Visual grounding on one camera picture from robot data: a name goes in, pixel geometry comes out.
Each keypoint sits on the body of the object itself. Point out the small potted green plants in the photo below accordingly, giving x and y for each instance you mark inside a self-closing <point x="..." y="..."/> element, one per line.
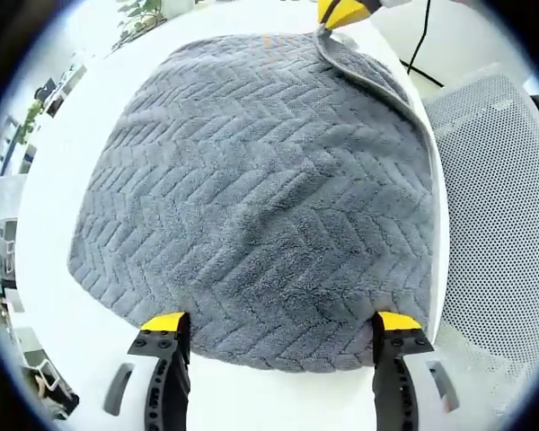
<point x="30" y="119"/>

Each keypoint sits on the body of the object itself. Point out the large potted green plant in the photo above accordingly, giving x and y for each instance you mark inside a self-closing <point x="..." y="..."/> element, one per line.
<point x="137" y="20"/>

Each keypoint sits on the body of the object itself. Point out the white mesh office chair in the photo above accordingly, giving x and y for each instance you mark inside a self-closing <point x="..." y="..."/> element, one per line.
<point x="498" y="224"/>

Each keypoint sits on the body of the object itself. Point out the grey towel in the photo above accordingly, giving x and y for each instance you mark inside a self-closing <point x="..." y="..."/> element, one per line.
<point x="260" y="202"/>

